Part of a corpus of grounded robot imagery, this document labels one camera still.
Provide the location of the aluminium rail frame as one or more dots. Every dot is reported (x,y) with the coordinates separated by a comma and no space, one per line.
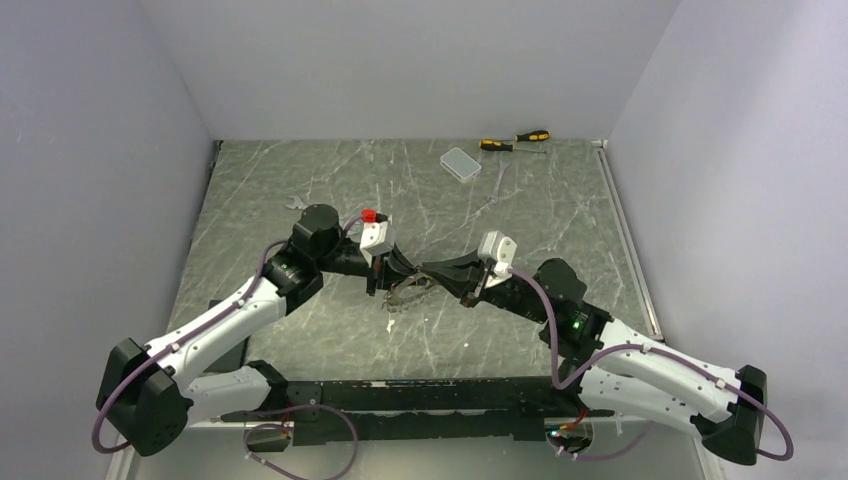
(261,441)

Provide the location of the yellow black screwdriver front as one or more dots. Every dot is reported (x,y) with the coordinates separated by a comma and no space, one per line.
(499,146)

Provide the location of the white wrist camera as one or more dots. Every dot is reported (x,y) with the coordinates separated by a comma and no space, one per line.
(497,251)
(377,236)

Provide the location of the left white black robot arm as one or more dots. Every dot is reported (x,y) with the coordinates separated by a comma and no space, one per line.
(205,344)

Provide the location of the white plastic box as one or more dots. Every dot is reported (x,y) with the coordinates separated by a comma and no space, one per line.
(460,165)

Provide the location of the yellow black screwdriver rear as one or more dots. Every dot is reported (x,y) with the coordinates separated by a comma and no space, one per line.
(533,136)

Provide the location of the large silver combination wrench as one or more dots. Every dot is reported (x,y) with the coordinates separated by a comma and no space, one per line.
(296,203)

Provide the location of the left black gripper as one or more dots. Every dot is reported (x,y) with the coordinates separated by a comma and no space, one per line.
(388,268)

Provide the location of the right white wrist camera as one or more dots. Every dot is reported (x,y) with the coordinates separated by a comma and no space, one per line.
(497,251)

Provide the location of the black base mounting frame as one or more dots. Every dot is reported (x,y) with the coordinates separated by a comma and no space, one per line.
(520,408)

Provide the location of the small silver wrench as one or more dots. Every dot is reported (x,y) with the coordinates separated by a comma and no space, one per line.
(494,196)

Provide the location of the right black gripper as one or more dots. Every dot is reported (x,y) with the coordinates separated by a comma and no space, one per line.
(464,288)

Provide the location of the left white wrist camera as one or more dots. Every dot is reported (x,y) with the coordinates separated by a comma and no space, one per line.
(377,236)

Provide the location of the yellow black screwdriver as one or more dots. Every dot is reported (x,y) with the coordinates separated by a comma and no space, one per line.
(499,146)
(533,136)

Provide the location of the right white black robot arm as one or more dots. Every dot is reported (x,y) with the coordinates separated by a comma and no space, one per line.
(601,363)

